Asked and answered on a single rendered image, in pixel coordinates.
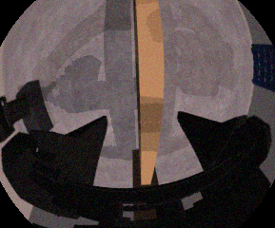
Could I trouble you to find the long wooden rail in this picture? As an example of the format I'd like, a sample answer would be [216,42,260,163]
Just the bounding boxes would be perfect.
[133,0,165,186]

